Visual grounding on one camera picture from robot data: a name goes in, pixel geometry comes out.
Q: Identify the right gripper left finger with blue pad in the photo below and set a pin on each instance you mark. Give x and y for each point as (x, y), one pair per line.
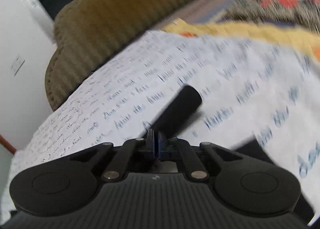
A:
(135, 155)

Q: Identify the white wall socket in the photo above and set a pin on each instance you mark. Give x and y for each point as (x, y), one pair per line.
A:
(17, 64)

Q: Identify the floral patterned blanket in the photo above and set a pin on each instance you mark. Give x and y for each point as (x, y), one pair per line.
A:
(303, 13)

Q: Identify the wooden door frame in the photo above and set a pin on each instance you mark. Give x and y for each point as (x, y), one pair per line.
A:
(7, 145)

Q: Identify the white script-print bed sheet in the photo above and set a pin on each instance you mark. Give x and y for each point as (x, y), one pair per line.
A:
(249, 88)

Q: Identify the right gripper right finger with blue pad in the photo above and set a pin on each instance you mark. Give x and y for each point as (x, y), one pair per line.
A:
(177, 156)

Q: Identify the olive upholstered headboard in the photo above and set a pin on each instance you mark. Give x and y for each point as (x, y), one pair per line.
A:
(90, 32)

